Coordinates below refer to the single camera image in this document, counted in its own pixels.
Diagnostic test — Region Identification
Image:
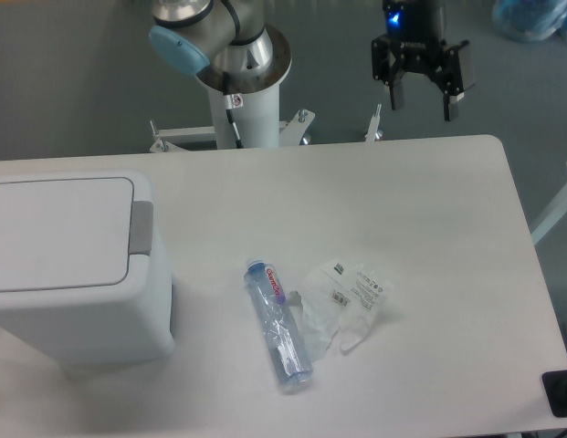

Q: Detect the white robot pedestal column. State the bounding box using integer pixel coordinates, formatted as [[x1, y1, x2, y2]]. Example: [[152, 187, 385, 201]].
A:
[[206, 85, 279, 150]]

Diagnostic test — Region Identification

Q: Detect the clear plastic water bottle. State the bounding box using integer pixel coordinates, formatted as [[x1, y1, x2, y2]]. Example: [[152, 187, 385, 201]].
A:
[[244, 257, 313, 394]]

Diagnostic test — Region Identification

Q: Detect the white trash can lid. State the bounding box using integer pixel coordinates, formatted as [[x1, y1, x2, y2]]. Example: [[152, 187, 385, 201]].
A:
[[0, 178, 133, 292]]

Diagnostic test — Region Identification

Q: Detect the white pedestal base frame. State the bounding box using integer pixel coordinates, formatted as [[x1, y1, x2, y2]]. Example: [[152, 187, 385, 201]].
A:
[[148, 103, 384, 154]]

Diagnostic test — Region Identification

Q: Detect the black device at table edge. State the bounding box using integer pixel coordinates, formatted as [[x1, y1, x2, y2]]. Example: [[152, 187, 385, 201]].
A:
[[541, 370, 567, 418]]

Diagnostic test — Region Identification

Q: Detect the crumpled clear plastic wrapper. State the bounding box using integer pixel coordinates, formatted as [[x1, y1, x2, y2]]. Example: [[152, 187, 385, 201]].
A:
[[289, 257, 394, 361]]

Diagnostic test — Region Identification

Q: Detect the white frame at right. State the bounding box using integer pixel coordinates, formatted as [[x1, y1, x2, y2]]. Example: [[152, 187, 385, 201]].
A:
[[530, 162, 567, 245]]

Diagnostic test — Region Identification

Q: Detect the blue plastic bag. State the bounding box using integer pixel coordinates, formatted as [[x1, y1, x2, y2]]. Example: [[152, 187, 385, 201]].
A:
[[491, 0, 567, 43]]

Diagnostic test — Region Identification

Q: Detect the white trash can body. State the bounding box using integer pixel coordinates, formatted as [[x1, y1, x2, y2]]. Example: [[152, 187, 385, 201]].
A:
[[0, 169, 174, 365]]

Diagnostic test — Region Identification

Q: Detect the grey lid push button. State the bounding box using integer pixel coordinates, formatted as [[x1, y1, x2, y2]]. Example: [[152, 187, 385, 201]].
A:
[[129, 201, 153, 256]]

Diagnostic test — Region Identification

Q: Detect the black cable on pedestal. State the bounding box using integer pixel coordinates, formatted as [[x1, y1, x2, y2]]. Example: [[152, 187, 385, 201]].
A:
[[221, 72, 245, 150]]

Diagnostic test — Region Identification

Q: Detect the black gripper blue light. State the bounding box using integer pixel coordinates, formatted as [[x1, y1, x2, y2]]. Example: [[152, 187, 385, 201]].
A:
[[371, 1, 476, 121]]

